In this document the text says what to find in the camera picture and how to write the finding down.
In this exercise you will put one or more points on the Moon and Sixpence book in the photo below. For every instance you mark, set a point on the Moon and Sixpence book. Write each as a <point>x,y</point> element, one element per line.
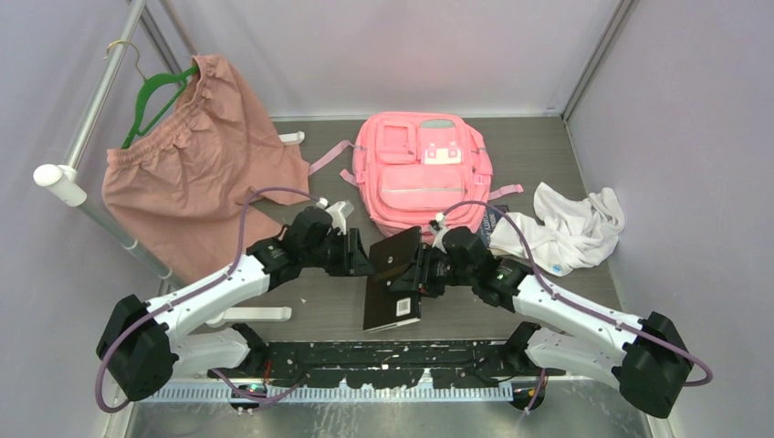
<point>388,302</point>

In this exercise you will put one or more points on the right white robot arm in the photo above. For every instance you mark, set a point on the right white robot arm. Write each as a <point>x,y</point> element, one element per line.
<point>644,359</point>

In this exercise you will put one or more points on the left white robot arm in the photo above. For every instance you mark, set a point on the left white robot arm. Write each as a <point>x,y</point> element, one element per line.
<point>147,343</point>

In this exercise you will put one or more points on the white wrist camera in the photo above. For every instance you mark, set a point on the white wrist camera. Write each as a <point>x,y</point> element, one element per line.
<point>338,213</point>
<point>438,228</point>

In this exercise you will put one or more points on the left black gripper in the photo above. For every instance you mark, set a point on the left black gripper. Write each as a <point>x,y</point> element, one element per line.
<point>353,260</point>

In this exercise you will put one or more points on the white slotted cable duct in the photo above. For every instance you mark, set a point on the white slotted cable duct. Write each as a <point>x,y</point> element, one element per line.
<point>423,392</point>

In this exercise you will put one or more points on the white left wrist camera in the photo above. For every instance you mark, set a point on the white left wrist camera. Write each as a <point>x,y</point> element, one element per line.
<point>338,213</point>

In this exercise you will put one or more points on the blue book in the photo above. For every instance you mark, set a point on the blue book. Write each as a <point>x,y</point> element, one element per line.
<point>489,221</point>

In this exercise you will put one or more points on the pink student backpack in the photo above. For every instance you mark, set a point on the pink student backpack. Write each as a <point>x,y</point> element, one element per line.
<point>411,166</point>

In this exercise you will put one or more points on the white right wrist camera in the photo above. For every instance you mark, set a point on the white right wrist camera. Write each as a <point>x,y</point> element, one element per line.
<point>438,228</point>

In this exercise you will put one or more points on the pink shorts on hanger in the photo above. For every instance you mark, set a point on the pink shorts on hanger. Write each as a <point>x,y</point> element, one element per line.
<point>180,190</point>

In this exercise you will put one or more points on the white clothes rack stand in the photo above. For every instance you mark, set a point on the white clothes rack stand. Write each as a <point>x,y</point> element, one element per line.
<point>155,102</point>

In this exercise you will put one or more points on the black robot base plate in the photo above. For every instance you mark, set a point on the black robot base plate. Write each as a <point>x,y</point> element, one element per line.
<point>450,364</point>

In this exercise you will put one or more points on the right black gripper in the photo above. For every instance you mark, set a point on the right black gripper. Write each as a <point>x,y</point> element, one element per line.
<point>425,281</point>

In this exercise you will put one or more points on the white crumpled cloth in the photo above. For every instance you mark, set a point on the white crumpled cloth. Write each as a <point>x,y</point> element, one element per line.
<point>563,235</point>

